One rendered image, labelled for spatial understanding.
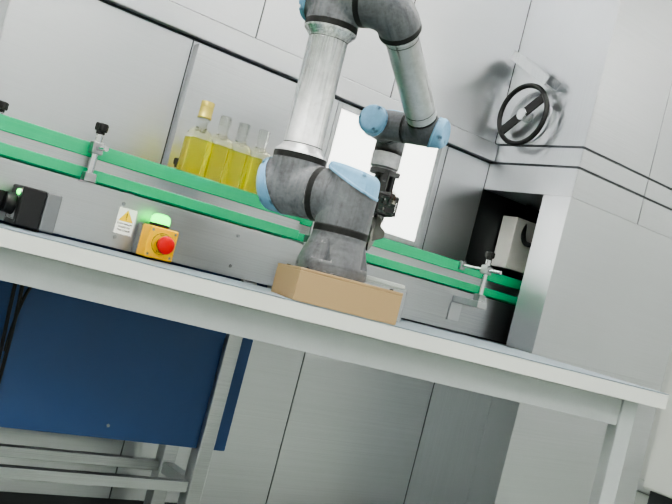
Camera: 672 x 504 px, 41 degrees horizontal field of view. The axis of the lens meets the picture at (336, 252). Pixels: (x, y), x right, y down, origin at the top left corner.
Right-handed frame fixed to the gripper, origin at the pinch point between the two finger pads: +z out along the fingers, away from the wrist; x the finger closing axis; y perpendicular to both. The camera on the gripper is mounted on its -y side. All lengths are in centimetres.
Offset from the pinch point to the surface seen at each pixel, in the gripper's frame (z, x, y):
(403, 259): 0.0, 27.4, -14.7
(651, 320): -3, 126, 2
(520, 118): -55, 66, -21
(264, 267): 12.2, -25.0, -1.8
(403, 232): -9, 38, -31
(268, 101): -32.4, -20.8, -29.5
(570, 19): -90, 71, -15
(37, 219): 14, -84, 8
